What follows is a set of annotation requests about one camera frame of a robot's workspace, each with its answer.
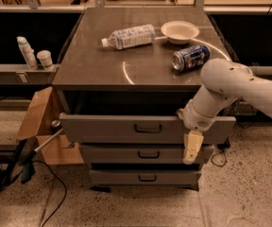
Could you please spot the grey top drawer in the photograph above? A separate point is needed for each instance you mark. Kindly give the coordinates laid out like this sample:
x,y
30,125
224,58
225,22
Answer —
x,y
123,129

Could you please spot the grey drawer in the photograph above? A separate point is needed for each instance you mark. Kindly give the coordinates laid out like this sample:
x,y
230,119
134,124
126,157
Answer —
x,y
145,177
132,153
123,129

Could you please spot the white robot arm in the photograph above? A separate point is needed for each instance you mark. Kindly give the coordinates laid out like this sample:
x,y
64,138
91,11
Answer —
x,y
223,82

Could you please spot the grey drawer cabinet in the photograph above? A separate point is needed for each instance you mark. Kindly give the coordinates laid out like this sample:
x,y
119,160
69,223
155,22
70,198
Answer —
x,y
93,80

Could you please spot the grey middle drawer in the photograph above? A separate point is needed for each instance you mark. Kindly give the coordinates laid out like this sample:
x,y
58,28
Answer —
x,y
132,153

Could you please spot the grey bottom drawer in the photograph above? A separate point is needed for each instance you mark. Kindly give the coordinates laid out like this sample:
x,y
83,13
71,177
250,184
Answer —
x,y
145,177

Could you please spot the blue soda can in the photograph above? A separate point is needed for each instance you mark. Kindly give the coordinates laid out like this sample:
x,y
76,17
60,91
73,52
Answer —
x,y
190,57

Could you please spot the white bowl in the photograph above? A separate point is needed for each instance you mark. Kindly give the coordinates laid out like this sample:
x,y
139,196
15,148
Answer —
x,y
179,32

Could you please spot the clear plastic water bottle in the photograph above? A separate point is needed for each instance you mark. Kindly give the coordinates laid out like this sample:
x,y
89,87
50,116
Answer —
x,y
130,37

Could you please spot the brown cardboard box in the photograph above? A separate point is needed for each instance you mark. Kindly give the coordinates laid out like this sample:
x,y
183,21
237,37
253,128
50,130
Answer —
x,y
39,122

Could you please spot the white paper cup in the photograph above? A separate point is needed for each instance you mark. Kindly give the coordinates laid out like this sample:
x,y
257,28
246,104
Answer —
x,y
45,59

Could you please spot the metal rod tool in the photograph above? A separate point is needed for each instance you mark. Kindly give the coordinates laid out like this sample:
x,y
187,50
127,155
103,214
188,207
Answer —
x,y
28,169

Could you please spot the white spray bottle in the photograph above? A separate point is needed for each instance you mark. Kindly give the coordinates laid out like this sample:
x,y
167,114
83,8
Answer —
x,y
27,52

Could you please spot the grey side shelf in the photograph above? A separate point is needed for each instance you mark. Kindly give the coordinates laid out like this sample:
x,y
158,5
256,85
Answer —
x,y
13,74

